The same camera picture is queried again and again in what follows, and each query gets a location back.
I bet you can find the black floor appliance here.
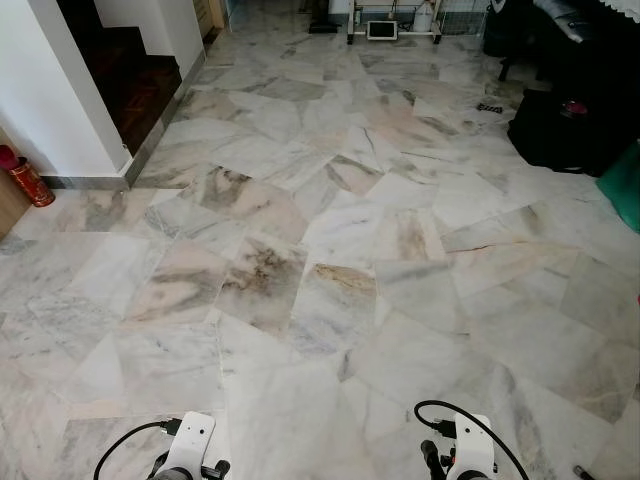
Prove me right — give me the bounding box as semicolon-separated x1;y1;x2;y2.
307;0;340;35

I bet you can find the green bin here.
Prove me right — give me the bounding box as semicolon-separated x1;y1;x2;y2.
596;144;640;234

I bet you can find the red patterned fire extinguisher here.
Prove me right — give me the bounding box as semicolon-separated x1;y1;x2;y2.
0;145;57;209

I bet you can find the black bag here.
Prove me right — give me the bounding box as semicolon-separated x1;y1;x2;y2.
507;87;640;178

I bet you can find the dark wooden staircase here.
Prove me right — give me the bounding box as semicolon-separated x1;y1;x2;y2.
55;0;183;157

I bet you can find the white tablet device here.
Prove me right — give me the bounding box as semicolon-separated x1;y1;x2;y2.
366;19;400;42

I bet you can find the black chair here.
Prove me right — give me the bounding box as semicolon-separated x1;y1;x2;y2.
482;0;640;83

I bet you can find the white wheeled cart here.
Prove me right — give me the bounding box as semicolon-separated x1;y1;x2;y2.
346;0;444;47

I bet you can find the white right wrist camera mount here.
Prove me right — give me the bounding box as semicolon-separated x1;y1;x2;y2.
445;414;497;478

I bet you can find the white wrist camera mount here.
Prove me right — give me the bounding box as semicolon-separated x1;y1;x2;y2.
163;411;217;477
445;414;497;478

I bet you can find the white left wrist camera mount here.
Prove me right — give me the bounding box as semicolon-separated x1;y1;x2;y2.
163;411;217;477

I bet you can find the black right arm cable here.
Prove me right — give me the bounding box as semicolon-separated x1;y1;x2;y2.
413;399;532;480

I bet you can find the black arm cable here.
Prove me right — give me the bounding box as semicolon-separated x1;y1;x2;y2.
93;419;183;480
413;399;532;480

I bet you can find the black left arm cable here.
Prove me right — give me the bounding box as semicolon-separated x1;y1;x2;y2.
93;419;183;480

